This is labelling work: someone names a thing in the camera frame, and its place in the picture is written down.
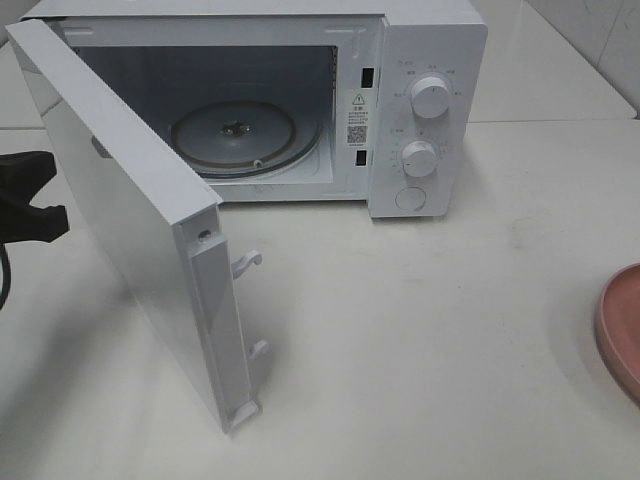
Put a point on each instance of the white microwave door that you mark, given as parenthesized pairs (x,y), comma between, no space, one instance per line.
(153,216)

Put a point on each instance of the white microwave oven body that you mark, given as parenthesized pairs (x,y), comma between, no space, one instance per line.
(165,59)

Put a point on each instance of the white timer knob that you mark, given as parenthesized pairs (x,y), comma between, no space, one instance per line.
(419,159)

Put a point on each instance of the round white door-release button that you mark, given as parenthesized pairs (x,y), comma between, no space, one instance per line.
(411,199)

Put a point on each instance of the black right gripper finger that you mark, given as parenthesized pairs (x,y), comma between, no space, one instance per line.
(24,174)
(21,222)

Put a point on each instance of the white upper power knob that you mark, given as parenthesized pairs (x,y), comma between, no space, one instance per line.
(430,96)

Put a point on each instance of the white warning label sticker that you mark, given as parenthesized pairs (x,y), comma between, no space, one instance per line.
(357,117)

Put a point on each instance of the pink round plate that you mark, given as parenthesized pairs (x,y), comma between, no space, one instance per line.
(616,325)

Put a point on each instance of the glass microwave turntable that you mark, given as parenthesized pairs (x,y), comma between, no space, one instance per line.
(237,139)

